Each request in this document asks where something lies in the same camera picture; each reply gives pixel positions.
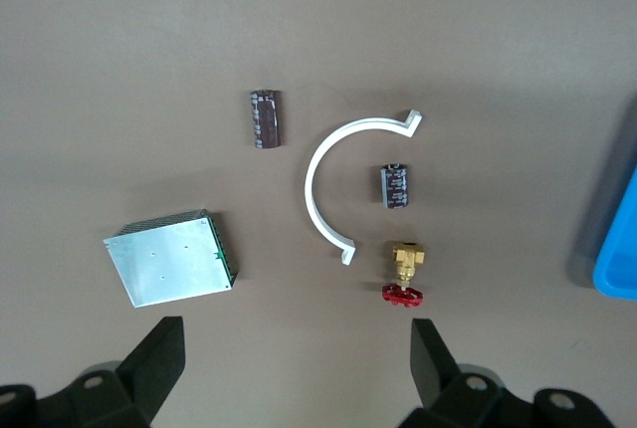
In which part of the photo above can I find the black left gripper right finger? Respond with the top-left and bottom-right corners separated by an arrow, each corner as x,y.
397,318 -> 619,428

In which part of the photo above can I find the white curved plastic bracket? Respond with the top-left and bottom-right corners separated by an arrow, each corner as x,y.
304,108 -> 425,267

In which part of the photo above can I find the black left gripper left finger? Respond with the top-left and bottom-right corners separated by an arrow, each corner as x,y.
0,317 -> 186,428

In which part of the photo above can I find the blue plastic tray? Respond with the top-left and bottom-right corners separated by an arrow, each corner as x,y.
591,162 -> 637,306

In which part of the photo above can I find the brass valve red handwheel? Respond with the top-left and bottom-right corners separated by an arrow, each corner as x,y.
379,239 -> 428,311

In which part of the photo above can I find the silver metal power supply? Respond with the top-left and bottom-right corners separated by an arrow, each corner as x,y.
102,208 -> 242,310

